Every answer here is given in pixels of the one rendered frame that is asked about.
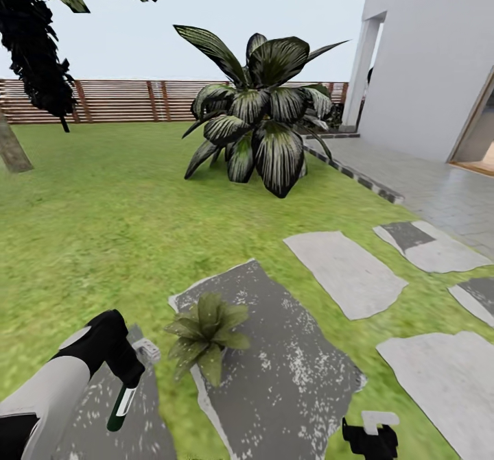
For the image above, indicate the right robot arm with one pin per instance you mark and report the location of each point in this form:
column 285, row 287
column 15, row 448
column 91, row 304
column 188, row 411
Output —
column 374, row 441

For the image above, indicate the insectifuge atomizer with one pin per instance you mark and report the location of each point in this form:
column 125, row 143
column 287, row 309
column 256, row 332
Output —
column 120, row 410

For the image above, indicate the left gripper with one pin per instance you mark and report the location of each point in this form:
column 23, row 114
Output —
column 127, row 368

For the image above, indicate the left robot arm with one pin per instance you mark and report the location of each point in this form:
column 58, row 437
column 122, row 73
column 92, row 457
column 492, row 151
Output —
column 33, row 418

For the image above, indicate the pot plant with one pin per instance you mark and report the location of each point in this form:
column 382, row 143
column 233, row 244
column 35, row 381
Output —
column 205, row 338

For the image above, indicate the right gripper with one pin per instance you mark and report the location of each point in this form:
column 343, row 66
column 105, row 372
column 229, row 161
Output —
column 361, row 443

